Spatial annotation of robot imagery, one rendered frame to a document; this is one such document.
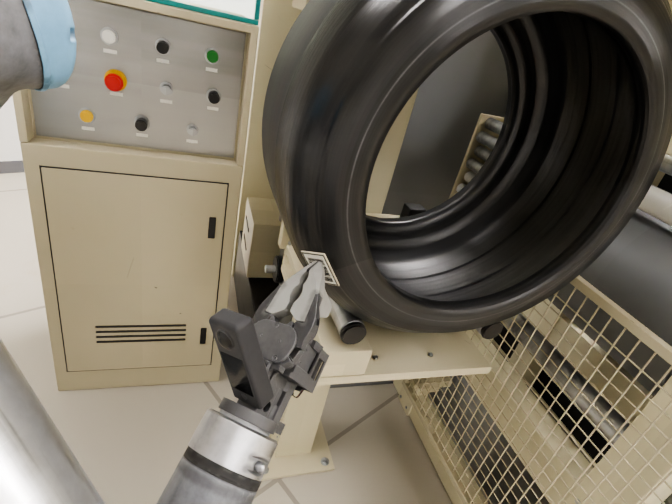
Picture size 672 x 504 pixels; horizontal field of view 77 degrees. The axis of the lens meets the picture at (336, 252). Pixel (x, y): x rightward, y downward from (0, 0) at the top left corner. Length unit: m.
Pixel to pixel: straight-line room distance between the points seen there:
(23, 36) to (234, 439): 0.40
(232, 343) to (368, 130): 0.27
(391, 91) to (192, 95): 0.86
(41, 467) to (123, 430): 1.38
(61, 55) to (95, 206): 0.94
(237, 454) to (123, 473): 1.13
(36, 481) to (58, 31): 0.33
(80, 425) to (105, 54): 1.15
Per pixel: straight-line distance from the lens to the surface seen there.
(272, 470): 1.58
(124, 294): 1.51
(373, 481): 1.65
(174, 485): 0.51
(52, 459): 0.32
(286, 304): 0.53
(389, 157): 0.98
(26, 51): 0.43
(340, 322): 0.70
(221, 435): 0.49
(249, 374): 0.47
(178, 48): 1.26
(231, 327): 0.44
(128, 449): 1.64
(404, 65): 0.48
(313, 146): 0.49
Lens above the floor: 1.34
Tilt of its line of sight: 29 degrees down
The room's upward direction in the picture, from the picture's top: 14 degrees clockwise
